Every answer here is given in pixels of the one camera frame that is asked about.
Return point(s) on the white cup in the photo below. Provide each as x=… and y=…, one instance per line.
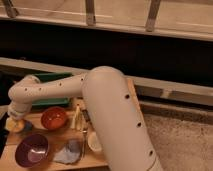
x=94, y=143

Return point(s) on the red yellow apple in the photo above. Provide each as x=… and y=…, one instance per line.
x=14, y=125

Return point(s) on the purple bowl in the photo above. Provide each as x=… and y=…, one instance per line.
x=32, y=150

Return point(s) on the orange red bowl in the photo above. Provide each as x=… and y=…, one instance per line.
x=54, y=118

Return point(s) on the grey blue cloth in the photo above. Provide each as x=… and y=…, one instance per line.
x=70, y=153

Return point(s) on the green plastic tray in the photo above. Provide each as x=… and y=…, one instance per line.
x=46, y=77

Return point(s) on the wooden cutting board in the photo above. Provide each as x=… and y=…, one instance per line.
x=56, y=139

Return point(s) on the black crumpled object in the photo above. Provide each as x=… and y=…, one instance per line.
x=86, y=115

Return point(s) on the silver fork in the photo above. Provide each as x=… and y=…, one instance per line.
x=84, y=132

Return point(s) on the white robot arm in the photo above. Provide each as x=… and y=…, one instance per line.
x=118, y=123

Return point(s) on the yellow banana toy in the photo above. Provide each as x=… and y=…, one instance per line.
x=76, y=122

